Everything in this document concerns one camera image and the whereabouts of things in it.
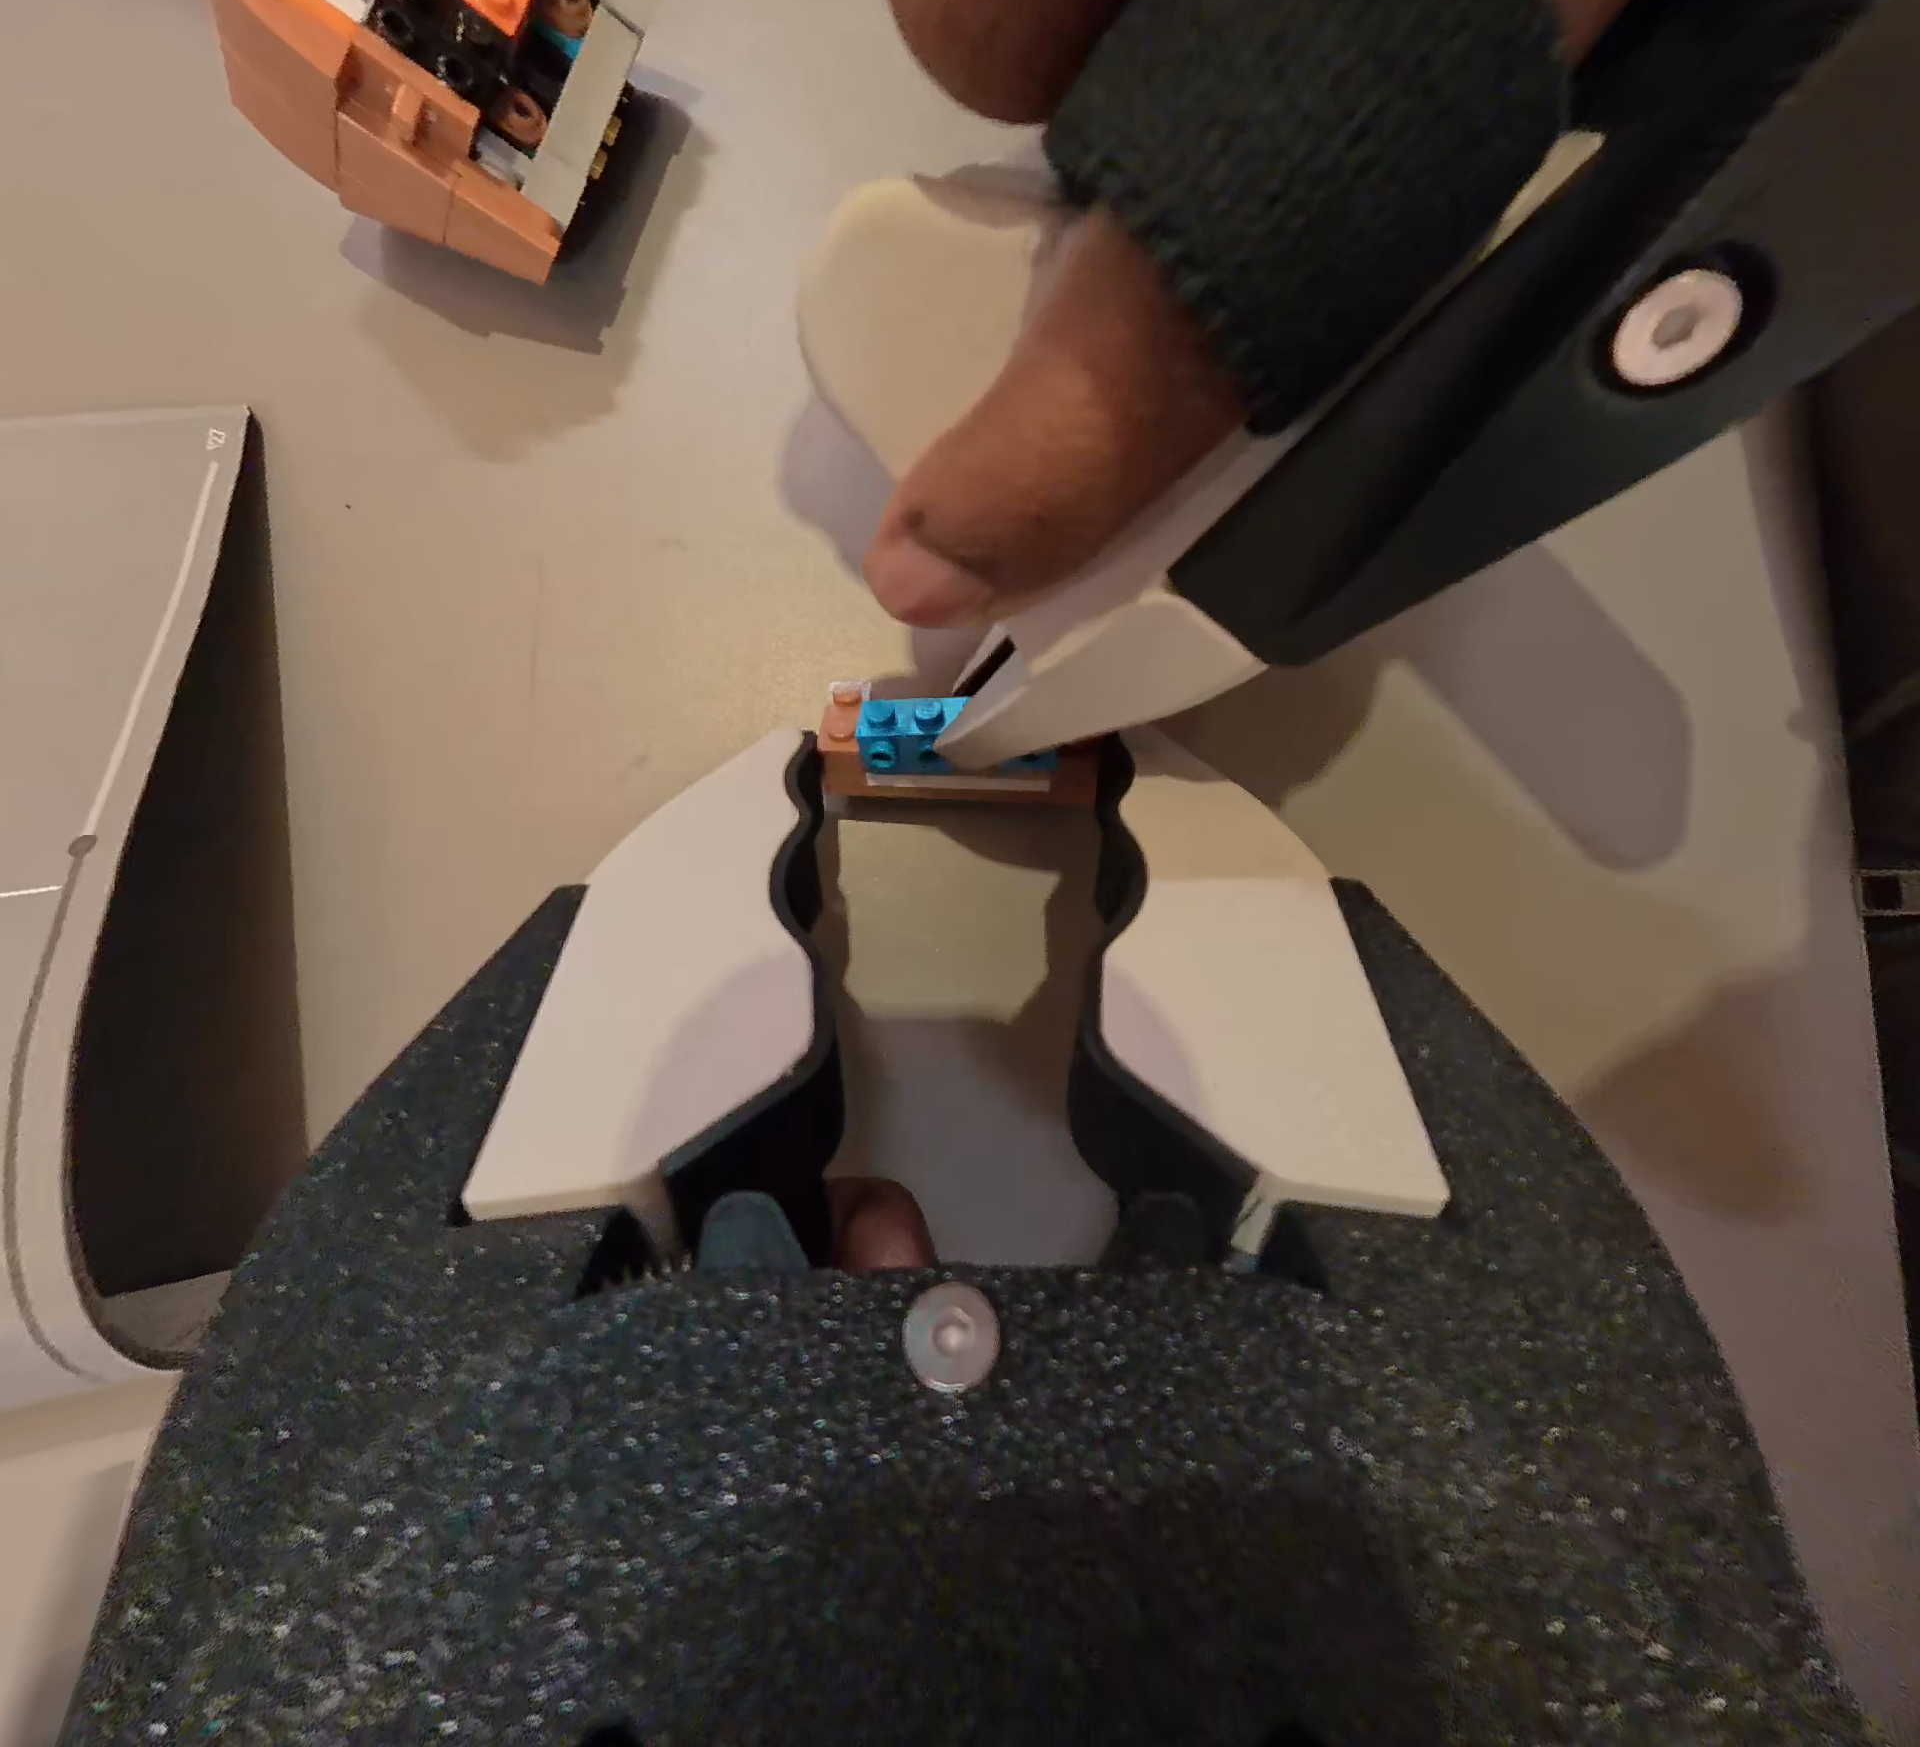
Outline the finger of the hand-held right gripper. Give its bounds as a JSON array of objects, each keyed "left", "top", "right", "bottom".
[{"left": 930, "top": 418, "right": 1276, "bottom": 778}]

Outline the grey instruction booklet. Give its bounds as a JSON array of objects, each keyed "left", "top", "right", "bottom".
[{"left": 0, "top": 404, "right": 304, "bottom": 1419}]

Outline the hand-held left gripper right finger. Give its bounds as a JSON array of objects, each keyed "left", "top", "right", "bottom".
[{"left": 1066, "top": 723, "right": 1452, "bottom": 1217}]

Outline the long orange studded plate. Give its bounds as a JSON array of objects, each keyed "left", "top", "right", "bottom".
[{"left": 816, "top": 681, "right": 1108, "bottom": 813}]

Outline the grey desk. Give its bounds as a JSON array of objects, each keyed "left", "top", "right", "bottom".
[{"left": 0, "top": 0, "right": 1920, "bottom": 1747}]

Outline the long blue brick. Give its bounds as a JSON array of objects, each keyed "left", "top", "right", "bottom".
[{"left": 857, "top": 694, "right": 1062, "bottom": 785}]

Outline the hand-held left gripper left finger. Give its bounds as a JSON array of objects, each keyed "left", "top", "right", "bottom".
[{"left": 457, "top": 726, "right": 840, "bottom": 1226}]

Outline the brown toy brick model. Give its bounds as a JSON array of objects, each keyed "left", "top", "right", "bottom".
[{"left": 202, "top": 0, "right": 673, "bottom": 288}]

